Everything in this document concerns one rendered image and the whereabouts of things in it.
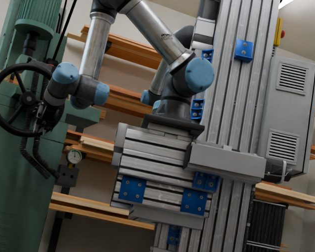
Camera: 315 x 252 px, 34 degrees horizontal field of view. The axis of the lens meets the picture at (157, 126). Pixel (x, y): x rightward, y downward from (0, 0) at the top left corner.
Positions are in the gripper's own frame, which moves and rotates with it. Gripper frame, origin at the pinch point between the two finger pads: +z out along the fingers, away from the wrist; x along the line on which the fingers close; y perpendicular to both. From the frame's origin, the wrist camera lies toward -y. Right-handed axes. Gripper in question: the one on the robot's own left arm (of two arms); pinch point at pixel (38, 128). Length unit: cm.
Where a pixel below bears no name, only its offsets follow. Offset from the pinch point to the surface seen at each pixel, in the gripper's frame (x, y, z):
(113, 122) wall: 90, -198, 195
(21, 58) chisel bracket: -13, -46, 14
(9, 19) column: -24, -78, 22
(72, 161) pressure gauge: 18.9, -4.8, 19.2
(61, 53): 5, -72, 26
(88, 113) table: 21.0, -28.0, 13.5
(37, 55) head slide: -6, -61, 22
